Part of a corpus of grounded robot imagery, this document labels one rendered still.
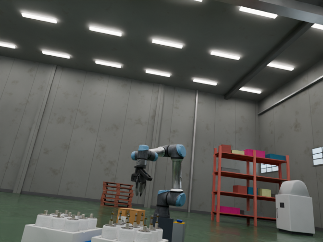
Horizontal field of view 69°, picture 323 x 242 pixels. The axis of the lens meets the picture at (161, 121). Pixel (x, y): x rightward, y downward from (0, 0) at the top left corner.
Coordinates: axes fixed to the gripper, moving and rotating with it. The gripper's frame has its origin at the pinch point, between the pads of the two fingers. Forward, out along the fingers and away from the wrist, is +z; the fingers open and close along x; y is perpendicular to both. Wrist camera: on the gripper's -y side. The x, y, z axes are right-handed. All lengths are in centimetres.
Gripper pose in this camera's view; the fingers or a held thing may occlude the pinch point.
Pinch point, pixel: (139, 194)
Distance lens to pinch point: 174.7
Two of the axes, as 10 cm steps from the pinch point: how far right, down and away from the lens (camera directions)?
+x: -5.9, -3.2, -7.4
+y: -8.0, 1.0, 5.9
